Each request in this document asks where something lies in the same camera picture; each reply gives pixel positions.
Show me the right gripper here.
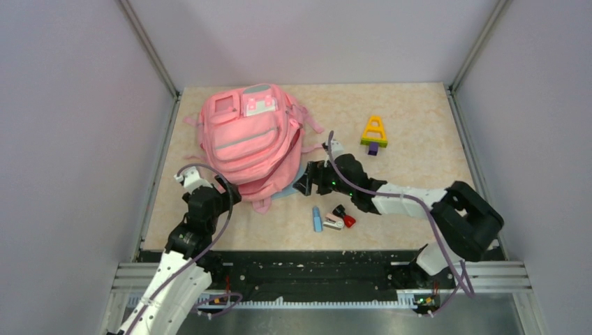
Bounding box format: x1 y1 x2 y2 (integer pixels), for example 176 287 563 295
294 161 355 197

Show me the red black stamp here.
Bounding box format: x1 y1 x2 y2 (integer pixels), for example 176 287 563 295
332 204 357 228

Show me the pink student backpack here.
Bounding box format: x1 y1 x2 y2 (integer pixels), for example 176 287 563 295
184 84 324 214

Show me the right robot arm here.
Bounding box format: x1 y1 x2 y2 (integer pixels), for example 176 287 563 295
293 154 505 288

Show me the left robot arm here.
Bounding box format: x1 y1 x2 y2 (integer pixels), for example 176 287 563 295
116 174 241 334

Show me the light blue notebook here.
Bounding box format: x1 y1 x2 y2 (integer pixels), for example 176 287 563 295
271 163 306 200

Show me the purple toy cube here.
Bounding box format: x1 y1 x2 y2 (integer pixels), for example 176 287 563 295
368 142 380 156

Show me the yellow toy triangle block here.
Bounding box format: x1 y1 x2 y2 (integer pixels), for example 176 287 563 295
360 115 388 148

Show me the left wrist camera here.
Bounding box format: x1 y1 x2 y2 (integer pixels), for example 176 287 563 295
174 167 212 193

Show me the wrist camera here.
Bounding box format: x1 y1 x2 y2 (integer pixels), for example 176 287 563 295
174 167 212 193
323 140 346 161

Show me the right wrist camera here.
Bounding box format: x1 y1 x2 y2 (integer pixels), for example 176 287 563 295
323 140 346 161

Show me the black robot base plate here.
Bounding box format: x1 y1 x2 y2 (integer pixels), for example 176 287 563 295
213 251 454 291

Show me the aluminium frame rail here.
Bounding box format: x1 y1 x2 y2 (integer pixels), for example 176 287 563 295
115 0 180 99

